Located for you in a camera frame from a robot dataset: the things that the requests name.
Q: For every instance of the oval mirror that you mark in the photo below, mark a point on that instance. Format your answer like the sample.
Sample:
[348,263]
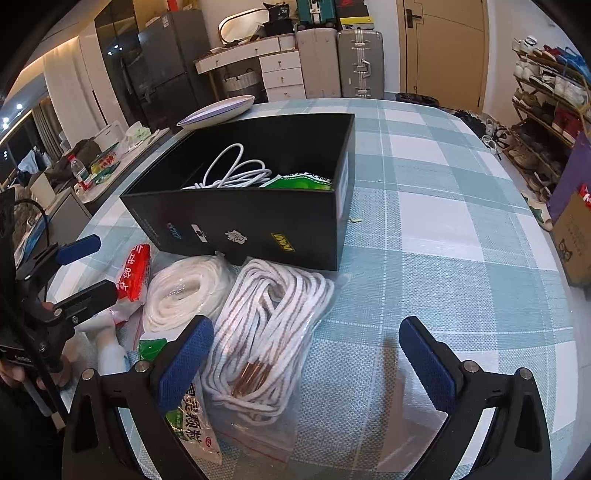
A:
[242,23]

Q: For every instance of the grey white laundry basket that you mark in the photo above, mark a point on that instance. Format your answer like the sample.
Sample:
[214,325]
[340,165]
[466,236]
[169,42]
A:
[240,85]

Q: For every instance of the green snack packet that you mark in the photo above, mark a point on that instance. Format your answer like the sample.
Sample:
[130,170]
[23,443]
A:
[194,415]

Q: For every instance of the white plush toy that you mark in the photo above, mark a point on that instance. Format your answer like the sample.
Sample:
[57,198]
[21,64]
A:
[108,350]

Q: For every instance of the teal suitcase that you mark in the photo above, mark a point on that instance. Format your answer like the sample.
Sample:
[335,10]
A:
[314,11]

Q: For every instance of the green white slipper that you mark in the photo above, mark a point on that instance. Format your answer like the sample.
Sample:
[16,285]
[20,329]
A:
[538,212]

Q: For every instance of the black yellow shoe box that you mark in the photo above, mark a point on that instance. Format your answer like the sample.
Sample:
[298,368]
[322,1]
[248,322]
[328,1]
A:
[356,23]

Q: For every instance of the silver suitcase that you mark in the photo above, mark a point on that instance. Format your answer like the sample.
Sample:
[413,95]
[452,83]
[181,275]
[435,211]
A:
[360,64]

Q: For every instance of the dark glass wardrobe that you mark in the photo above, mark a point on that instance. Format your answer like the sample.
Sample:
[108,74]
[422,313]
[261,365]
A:
[115,60]

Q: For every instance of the person's left hand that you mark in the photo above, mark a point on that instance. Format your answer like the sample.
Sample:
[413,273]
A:
[9,373]

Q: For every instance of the red packets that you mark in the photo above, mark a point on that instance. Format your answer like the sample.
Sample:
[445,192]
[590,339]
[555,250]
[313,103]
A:
[586,194]

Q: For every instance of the white vanity desk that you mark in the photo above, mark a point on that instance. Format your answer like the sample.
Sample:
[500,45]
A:
[281,69]

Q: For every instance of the black cardboard box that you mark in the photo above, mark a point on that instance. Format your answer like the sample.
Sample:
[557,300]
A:
[258,221]

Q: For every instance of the white green plastic bag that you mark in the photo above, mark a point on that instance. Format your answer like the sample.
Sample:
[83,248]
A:
[137,136]

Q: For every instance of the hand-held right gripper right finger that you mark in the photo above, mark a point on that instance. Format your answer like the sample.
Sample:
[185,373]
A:
[425,364]

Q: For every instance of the black lined waste bin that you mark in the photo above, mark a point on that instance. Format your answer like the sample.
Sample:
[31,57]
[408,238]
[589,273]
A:
[418,98]

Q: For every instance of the wooden door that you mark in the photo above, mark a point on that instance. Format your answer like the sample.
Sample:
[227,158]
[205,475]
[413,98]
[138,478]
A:
[443,50]

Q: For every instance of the white purple shallow bowl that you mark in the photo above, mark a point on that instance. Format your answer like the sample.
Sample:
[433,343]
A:
[217,110]

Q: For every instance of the brown cardboard box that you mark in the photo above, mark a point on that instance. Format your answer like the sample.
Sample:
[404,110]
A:
[572,244]

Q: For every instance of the wooden shoe rack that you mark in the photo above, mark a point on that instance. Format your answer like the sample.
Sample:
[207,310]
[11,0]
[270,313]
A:
[524,113]

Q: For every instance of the black bag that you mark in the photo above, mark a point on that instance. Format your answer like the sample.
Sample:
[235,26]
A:
[279,18]

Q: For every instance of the rows of assorted shoes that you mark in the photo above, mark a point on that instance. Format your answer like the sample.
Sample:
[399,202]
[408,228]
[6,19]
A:
[554,83]

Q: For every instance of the clear bottle red label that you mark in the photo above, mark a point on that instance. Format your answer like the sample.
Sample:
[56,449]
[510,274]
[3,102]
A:
[81,173]

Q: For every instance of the red white packet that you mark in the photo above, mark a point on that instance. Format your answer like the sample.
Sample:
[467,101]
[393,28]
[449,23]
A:
[134,277]

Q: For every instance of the scattered loose shoes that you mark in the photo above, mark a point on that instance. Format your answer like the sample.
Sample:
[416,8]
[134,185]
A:
[485,134]

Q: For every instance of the black red shoe box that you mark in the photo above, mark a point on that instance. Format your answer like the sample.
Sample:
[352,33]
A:
[351,8]

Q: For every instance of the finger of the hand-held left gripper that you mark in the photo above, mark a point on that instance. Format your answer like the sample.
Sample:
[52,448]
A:
[78,249]
[90,297]

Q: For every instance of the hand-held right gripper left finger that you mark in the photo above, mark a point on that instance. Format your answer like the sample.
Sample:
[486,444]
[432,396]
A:
[184,364]

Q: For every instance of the grey refrigerator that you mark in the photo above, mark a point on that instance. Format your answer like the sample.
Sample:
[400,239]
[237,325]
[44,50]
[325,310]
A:
[175,64]

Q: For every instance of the beige suitcase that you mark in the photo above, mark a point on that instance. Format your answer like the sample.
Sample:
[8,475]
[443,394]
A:
[316,64]

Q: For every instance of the purple rolled mat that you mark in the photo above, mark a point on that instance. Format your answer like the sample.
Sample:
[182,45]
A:
[575,175]

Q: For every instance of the grey coffee table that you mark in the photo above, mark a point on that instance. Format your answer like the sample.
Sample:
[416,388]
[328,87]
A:
[69,203]

